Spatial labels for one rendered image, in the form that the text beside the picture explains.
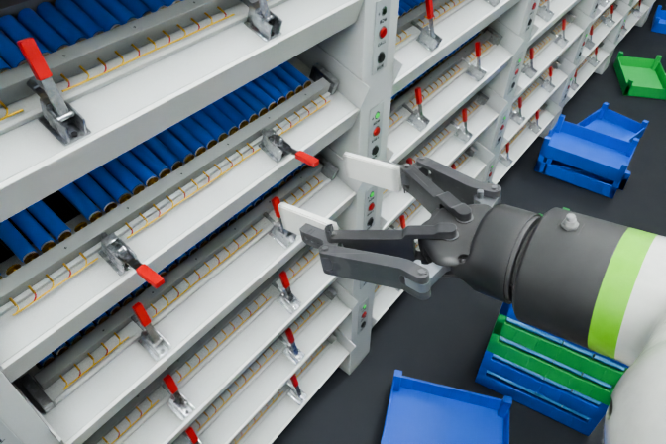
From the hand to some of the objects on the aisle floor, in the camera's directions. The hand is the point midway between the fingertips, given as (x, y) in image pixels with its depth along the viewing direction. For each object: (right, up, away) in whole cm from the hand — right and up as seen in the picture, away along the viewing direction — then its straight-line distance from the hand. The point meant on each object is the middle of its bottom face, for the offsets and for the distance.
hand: (332, 194), depth 53 cm
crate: (+57, -51, +93) cm, 120 cm away
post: (0, -44, +101) cm, 110 cm away
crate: (+28, -61, +82) cm, 106 cm away
